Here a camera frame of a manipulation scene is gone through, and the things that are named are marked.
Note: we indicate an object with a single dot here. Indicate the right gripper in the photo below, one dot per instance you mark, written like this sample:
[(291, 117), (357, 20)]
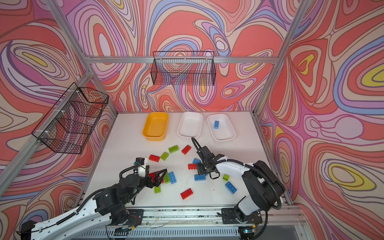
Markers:
[(200, 169)]

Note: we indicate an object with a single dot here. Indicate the right white plastic container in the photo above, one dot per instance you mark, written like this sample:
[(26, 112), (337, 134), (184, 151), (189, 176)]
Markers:
[(225, 132)]

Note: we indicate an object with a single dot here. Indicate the blue lego brick cluster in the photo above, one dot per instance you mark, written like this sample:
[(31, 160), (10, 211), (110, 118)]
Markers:
[(172, 177)]

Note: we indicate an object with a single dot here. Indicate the yellow plastic container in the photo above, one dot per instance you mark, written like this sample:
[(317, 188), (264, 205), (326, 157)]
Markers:
[(156, 126)]

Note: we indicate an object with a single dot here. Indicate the red lego brick on side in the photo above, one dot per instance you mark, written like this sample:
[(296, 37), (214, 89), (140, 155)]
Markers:
[(192, 166)]

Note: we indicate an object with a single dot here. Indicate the green lego brick cluster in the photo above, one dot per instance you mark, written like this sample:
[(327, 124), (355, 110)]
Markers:
[(167, 178)]

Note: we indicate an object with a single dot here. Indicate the middle white plastic container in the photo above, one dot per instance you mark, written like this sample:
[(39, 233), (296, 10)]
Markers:
[(190, 125)]

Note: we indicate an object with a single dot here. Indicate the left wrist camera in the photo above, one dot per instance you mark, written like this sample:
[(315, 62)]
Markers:
[(141, 165)]

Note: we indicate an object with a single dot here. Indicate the white plastic container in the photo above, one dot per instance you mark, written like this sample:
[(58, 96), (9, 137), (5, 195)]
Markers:
[(190, 125), (225, 132)]

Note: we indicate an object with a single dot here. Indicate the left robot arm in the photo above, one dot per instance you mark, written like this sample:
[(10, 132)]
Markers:
[(103, 207)]

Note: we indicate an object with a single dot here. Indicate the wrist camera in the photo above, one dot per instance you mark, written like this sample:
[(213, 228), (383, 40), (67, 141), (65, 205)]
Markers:
[(141, 165), (205, 151)]

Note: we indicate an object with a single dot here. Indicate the red lego brick top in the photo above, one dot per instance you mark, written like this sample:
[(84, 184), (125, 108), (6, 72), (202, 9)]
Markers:
[(186, 149)]

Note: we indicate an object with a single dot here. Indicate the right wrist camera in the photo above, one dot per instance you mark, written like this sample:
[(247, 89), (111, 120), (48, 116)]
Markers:
[(205, 151)]

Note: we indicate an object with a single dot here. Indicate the red lego brick cluster upper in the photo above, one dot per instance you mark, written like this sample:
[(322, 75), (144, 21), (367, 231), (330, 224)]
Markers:
[(152, 175)]

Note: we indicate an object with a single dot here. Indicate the back black wire basket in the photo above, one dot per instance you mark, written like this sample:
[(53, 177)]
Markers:
[(190, 68)]

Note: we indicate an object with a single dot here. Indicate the black wire basket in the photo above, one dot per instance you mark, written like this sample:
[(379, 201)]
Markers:
[(73, 121), (190, 68)]

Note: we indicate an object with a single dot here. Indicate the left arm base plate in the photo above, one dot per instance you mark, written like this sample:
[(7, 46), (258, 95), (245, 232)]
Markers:
[(130, 217)]

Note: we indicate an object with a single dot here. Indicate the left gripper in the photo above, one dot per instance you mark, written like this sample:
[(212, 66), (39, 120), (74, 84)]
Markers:
[(151, 184)]

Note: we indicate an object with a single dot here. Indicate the red lego brick left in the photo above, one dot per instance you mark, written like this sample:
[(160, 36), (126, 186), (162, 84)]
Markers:
[(154, 158)]

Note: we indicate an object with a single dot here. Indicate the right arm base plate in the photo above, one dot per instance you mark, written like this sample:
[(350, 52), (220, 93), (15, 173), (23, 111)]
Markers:
[(235, 216)]

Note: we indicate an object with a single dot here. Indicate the green lego brick bottom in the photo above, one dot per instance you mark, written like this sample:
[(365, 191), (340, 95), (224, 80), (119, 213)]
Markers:
[(157, 190)]

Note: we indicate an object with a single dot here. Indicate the left black wire basket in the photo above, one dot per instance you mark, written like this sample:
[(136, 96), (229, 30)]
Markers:
[(73, 121)]

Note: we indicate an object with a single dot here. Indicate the red lego brick bottom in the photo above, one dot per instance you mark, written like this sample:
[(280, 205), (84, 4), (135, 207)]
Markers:
[(187, 193)]

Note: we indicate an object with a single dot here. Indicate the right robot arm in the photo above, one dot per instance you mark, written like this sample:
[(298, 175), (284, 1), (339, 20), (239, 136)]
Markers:
[(263, 186)]

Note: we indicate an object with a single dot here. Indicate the small green lego brick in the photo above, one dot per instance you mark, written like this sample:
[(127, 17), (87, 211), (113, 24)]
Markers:
[(164, 156)]

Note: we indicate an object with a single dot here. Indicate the green lego brick top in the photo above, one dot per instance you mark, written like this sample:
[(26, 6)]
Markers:
[(173, 149)]

